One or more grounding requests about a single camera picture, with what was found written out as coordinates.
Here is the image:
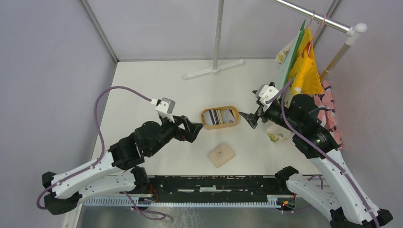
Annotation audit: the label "pink clothes hanger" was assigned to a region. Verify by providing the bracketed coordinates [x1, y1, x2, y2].
[307, 14, 326, 56]

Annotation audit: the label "metal hanging rod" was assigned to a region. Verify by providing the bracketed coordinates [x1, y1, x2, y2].
[271, 0, 368, 37]

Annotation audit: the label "white slotted cable duct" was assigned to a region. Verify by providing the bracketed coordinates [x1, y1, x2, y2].
[82, 196, 281, 209]

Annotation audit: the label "white printed garment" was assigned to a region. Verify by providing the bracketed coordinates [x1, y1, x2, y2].
[267, 29, 304, 143]

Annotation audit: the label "purple cable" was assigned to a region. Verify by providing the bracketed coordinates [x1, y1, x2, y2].
[266, 78, 382, 228]
[36, 85, 155, 210]

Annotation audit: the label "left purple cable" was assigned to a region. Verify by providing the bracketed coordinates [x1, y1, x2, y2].
[36, 85, 155, 210]

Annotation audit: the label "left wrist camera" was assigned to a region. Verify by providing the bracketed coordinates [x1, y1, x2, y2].
[150, 97, 176, 123]

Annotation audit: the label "yellow garment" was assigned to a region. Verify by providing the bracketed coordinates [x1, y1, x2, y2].
[288, 28, 323, 95]

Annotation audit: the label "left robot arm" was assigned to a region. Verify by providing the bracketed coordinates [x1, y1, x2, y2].
[37, 116, 203, 215]

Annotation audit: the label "wooden card tray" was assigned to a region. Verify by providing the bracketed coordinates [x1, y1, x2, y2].
[207, 143, 236, 168]

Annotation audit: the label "white clothes rack stand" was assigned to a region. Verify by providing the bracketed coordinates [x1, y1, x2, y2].
[183, 0, 245, 80]

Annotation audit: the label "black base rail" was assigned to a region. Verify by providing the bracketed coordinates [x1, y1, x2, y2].
[142, 175, 293, 203]

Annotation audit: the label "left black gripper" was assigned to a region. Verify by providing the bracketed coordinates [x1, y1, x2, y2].
[148, 112, 203, 157]

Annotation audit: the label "wooden rack pole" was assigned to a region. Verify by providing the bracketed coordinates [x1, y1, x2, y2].
[320, 43, 351, 82]

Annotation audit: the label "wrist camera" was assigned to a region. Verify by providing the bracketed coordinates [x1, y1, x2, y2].
[252, 84, 280, 107]
[150, 97, 176, 123]

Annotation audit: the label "green clothes hanger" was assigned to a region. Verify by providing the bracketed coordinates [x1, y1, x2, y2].
[280, 19, 306, 86]

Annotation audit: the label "pink patterned garment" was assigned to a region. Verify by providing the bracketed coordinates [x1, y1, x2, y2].
[314, 80, 343, 149]

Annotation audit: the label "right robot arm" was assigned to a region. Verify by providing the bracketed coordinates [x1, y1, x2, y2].
[239, 94, 393, 228]

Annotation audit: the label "tan oval card holder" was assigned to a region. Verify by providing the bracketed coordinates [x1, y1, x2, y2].
[201, 106, 240, 130]

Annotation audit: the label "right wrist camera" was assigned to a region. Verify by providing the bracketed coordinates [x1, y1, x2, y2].
[252, 84, 280, 107]

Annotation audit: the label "cards in holder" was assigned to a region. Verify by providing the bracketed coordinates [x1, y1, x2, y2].
[201, 108, 237, 126]

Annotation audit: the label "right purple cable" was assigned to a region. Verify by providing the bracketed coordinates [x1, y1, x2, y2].
[266, 78, 382, 228]

